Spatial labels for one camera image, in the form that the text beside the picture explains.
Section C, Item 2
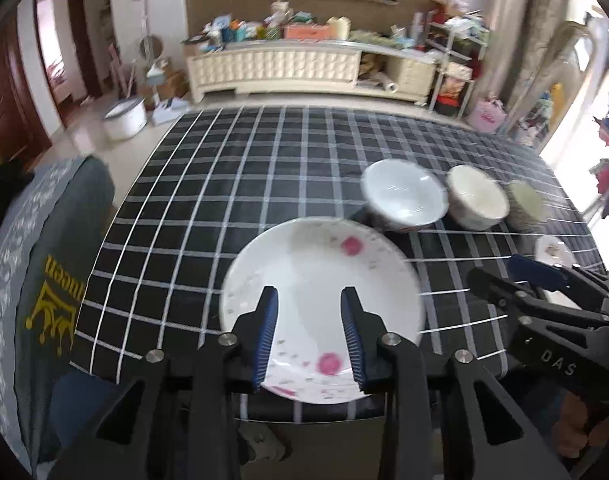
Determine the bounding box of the white plate with pink flowers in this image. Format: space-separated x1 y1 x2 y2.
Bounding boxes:
219 216 426 405

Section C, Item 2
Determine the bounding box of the pale green bowl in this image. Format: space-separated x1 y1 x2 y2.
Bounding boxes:
507 179 546 233

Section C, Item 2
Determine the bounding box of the brown wooden door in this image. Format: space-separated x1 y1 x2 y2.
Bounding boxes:
0 25 52 168

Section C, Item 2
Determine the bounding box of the pink box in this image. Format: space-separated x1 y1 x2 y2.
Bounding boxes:
284 24 332 40

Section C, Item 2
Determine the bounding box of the cream tufted low cabinet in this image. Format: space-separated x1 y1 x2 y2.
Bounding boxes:
184 39 437 107

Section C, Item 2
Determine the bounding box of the white metal rack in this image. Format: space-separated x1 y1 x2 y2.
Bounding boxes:
427 20 490 116

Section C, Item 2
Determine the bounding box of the person's right hand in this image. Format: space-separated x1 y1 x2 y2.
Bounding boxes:
551 392 605 453

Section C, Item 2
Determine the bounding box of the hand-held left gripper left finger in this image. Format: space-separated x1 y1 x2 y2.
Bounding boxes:
49 286 280 480

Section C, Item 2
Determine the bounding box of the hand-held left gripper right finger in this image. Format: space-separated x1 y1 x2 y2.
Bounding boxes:
340 286 570 480

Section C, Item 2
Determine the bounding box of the black white checked tablecloth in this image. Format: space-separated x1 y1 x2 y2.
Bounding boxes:
69 105 609 423

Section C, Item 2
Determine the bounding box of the small white dish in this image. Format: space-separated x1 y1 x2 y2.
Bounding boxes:
534 234 577 267

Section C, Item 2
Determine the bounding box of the cream plastic canister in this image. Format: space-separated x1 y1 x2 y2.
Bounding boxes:
325 16 351 40

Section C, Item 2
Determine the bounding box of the cream bowl with patterned outside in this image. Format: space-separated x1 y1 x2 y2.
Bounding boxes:
445 164 511 232

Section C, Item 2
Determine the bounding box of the white bowl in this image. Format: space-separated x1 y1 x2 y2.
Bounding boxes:
360 159 449 233

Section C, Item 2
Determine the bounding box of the white round basin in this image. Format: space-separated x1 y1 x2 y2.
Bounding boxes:
102 99 148 141

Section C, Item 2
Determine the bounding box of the grey printed chair cover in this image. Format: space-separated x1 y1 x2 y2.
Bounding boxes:
0 156 116 476

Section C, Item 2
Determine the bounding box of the pink bag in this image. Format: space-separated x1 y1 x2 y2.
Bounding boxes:
467 99 507 135

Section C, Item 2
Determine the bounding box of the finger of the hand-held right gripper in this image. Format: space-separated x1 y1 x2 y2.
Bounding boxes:
508 254 609 302
467 266 609 330

